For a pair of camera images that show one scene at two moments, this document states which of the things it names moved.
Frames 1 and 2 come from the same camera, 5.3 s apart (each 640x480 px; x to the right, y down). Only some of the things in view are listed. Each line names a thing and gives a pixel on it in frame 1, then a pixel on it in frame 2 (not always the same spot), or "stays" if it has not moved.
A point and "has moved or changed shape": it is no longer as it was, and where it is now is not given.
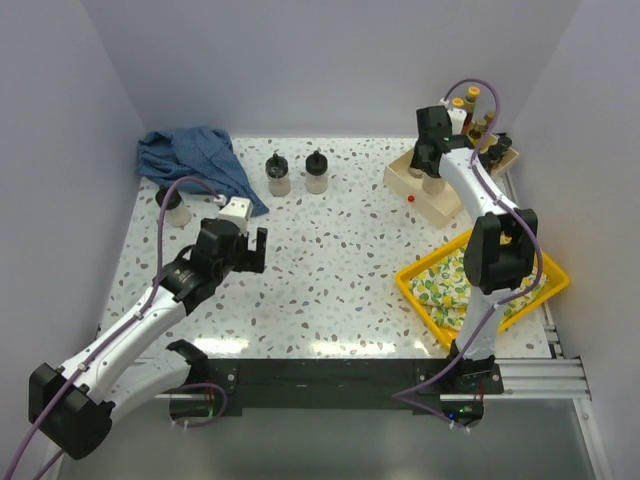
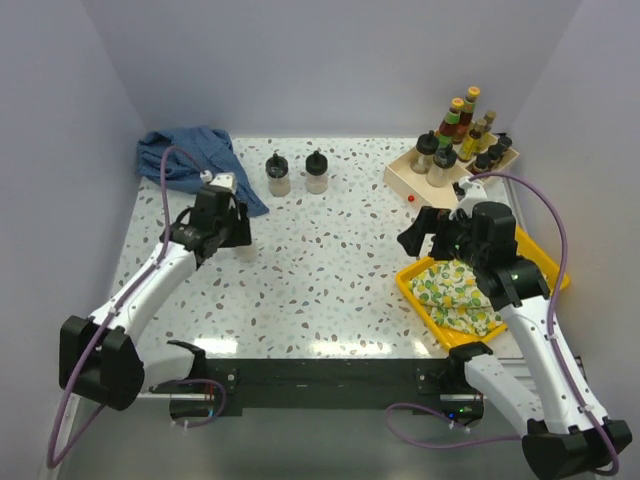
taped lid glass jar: x=276 y=169 stays
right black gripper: x=415 y=161 -> x=426 y=222
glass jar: x=177 y=216 has moved or changed shape
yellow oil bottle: x=476 y=129 stays
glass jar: x=316 y=165 stays
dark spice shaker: x=495 y=152 stays
